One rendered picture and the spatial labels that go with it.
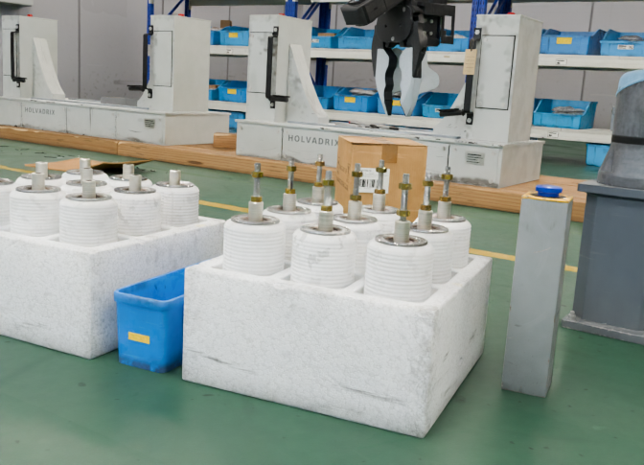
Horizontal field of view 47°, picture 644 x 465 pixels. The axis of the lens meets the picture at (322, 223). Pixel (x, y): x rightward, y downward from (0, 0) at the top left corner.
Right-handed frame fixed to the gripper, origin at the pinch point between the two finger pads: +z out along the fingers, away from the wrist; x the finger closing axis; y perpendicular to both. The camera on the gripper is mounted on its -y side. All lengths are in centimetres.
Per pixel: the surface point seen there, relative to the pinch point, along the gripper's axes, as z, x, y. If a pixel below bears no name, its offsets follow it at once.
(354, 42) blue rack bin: -45, 444, 340
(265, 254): 22.6, 14.7, -11.3
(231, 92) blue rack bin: 1, 574, 292
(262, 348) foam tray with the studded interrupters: 35.5, 10.4, -14.3
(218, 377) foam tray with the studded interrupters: 41.3, 16.7, -18.0
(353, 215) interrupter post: 17.7, 14.3, 4.8
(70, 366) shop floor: 43, 36, -34
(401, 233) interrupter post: 17.6, -1.9, 0.7
